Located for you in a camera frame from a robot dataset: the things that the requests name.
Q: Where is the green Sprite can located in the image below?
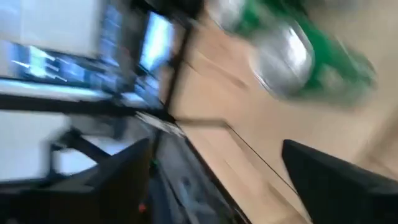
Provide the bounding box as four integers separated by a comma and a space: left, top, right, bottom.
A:
248, 12, 377, 108

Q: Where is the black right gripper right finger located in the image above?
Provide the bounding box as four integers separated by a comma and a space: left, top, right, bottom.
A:
282, 139, 398, 224

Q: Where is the silver blue can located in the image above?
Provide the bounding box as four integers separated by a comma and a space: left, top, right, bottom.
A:
205, 0, 249, 34

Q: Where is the whiteboard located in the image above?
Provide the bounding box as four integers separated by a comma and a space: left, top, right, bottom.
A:
0, 0, 105, 58

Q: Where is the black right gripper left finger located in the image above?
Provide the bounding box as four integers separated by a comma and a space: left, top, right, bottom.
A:
0, 138, 154, 224

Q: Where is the wooden shelf black metal frame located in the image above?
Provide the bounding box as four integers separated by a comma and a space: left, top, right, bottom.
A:
163, 24, 299, 195

